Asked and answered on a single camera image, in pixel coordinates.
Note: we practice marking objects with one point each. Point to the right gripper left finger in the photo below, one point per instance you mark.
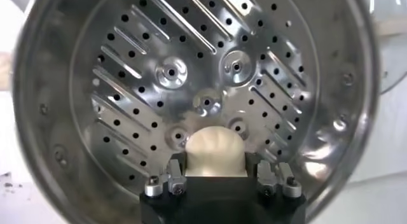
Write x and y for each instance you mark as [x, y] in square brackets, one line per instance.
[173, 180]

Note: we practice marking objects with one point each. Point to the stainless steel steamer basket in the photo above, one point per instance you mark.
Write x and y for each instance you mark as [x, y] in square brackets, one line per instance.
[197, 53]

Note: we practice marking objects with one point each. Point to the white steamed baozi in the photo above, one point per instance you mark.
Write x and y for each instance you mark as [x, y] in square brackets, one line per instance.
[216, 152]
[4, 71]

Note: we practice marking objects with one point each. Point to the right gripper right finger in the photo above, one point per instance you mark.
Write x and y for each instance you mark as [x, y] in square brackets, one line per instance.
[273, 179]

